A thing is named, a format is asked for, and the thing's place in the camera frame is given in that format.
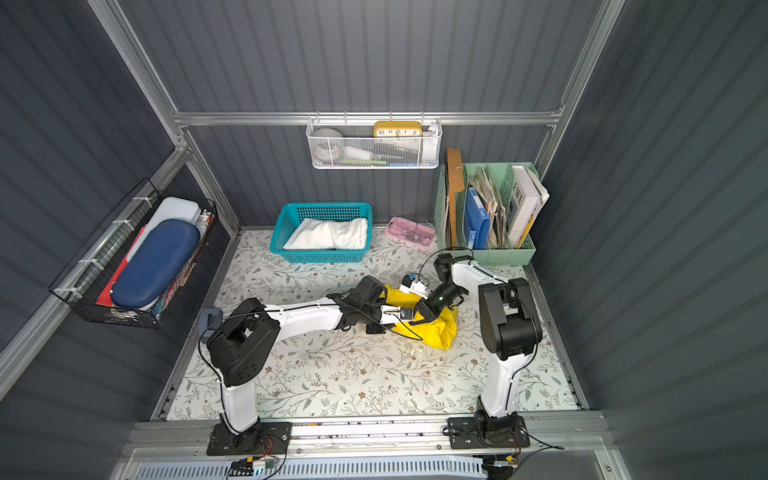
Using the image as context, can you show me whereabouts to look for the white flat box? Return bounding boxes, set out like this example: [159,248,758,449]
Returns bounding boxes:
[124,197,201,262]

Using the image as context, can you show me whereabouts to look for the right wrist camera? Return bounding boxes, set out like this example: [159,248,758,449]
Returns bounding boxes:
[399,273,428,298]

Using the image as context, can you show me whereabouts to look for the teal plastic basket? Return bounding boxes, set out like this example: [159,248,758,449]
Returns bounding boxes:
[270,202,373,263]

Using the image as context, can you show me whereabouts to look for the brown board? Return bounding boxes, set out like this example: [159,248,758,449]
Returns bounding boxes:
[446,148,464,247]

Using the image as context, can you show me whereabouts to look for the white book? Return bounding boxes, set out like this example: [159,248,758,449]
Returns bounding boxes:
[507,165,550,249]

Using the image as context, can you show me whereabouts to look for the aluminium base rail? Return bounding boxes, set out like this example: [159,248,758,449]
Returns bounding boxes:
[111,411,631,479]

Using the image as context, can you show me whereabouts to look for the red folder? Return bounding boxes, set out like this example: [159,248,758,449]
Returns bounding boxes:
[96,226,147,307]

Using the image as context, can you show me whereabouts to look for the white shorts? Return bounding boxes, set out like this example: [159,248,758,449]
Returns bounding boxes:
[284,218,369,250]

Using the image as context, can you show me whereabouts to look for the black wire side basket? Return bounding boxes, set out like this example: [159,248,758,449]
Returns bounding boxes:
[49,179,218,329]

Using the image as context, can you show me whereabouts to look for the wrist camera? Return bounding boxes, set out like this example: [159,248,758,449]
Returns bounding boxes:
[399,273,428,298]
[380,305,414,325]

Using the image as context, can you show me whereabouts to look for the tape roll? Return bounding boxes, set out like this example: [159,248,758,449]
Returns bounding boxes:
[309,128,344,165]

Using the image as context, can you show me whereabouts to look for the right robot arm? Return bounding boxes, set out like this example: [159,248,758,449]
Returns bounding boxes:
[415,250,543,449]

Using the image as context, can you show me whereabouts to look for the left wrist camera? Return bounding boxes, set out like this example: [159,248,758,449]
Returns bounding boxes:
[380,305,414,325]

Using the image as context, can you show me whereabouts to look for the yellow clock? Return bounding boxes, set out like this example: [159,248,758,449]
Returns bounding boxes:
[373,120,423,139]

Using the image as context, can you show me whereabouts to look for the blue oval case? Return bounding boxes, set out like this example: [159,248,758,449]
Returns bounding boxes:
[112,220,200,309]

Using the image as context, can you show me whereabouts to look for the blue folder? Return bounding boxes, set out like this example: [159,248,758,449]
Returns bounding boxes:
[464,187,490,250]

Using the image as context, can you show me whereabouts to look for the yellow garment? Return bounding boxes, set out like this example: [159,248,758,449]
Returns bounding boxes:
[386,285,458,351]

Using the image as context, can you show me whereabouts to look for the white wire wall basket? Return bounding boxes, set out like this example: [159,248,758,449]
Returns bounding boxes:
[306,116,443,170]

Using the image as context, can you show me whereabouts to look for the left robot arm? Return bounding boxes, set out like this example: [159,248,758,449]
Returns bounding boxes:
[206,276,386,435]

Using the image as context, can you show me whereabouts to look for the green file organizer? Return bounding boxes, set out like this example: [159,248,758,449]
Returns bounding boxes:
[432,162,539,266]

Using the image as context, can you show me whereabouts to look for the pink plastic box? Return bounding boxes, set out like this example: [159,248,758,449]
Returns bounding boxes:
[384,217,436,250]

